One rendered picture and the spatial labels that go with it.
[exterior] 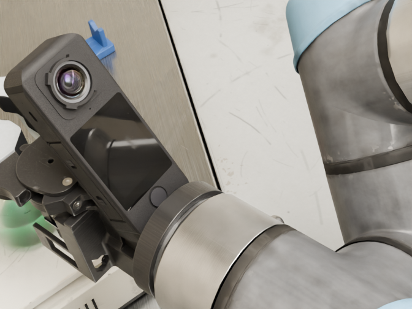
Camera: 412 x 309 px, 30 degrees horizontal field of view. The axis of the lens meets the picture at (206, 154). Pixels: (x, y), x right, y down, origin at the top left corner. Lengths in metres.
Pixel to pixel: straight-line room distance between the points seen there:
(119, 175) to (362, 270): 0.14
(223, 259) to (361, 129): 0.11
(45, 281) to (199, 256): 0.26
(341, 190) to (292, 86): 0.42
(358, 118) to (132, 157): 0.13
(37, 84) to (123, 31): 0.57
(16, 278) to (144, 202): 0.24
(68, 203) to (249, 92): 0.45
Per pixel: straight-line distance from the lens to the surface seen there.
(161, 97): 0.87
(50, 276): 0.64
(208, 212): 0.40
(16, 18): 1.03
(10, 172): 0.47
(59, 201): 0.44
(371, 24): 0.42
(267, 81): 0.87
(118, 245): 0.48
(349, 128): 0.44
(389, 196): 0.44
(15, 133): 0.49
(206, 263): 0.39
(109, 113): 0.41
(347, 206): 0.45
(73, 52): 0.41
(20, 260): 0.66
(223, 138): 0.81
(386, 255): 0.41
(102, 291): 0.66
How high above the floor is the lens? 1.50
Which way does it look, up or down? 49 degrees down
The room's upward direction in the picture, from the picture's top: 10 degrees counter-clockwise
